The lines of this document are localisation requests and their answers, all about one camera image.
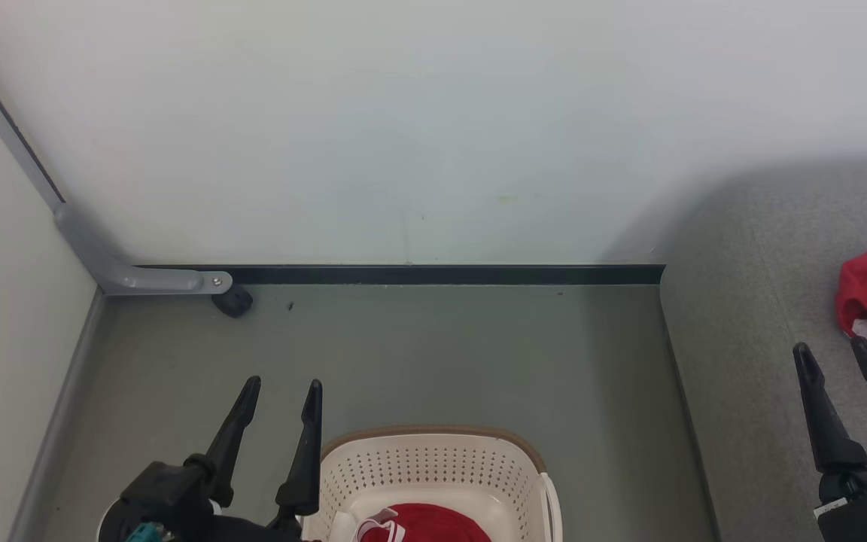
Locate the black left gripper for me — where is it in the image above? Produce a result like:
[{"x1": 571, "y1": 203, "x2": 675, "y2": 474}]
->
[{"x1": 97, "y1": 376, "x2": 324, "y2": 542}]

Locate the cream perforated laundry basket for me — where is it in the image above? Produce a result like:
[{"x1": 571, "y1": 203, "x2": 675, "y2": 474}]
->
[{"x1": 301, "y1": 425, "x2": 564, "y2": 542}]

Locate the grey floor skirting strip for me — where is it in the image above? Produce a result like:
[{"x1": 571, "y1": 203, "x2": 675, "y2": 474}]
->
[{"x1": 7, "y1": 288, "x2": 108, "y2": 542}]

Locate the black round frame foot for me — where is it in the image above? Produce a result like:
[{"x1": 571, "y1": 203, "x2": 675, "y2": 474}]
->
[{"x1": 211, "y1": 287, "x2": 254, "y2": 319}]

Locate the black wall baseboard strip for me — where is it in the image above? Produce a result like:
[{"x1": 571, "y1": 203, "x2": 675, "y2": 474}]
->
[{"x1": 132, "y1": 263, "x2": 666, "y2": 287}]

